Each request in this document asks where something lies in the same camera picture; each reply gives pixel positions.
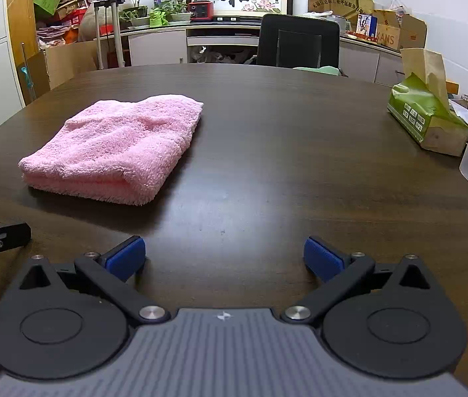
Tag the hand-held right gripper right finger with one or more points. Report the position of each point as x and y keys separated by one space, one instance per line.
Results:
x=320 y=258

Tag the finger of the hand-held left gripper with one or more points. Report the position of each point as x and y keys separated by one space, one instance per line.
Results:
x=10 y=233

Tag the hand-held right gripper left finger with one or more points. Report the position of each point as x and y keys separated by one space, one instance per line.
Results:
x=124 y=258

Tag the pink towel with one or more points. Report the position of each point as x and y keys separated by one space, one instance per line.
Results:
x=114 y=140

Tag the large plain cardboard box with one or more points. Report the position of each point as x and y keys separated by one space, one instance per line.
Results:
x=70 y=60

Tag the green tissue pack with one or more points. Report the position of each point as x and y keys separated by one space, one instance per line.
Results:
x=420 y=111

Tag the mint green cloth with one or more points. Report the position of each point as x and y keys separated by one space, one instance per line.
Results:
x=320 y=70

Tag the wooden shelf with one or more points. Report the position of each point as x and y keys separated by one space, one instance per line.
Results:
x=17 y=16

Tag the pile of boxes and cloths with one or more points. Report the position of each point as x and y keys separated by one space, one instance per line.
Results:
x=64 y=16

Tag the white counter desk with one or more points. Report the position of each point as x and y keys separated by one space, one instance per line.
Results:
x=155 y=47

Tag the beige fuzzy cushion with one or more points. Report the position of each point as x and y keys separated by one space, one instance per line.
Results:
x=89 y=25

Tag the black office chair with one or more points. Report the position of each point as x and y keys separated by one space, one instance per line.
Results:
x=300 y=41

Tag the pale crumpled bundle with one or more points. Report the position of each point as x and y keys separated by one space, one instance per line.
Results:
x=217 y=56

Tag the small illustrated box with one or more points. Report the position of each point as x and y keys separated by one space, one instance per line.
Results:
x=366 y=25

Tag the small potted plant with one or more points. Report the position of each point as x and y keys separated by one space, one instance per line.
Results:
x=138 y=20
x=178 y=16

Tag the bright green paper bag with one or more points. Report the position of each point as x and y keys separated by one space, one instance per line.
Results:
x=158 y=20

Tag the cardboard box with red print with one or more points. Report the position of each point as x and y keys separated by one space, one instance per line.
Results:
x=411 y=29

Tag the cardboard boxes on counter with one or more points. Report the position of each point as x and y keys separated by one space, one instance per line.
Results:
x=337 y=0

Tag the white plastic bag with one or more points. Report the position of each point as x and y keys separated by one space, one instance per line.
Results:
x=399 y=6

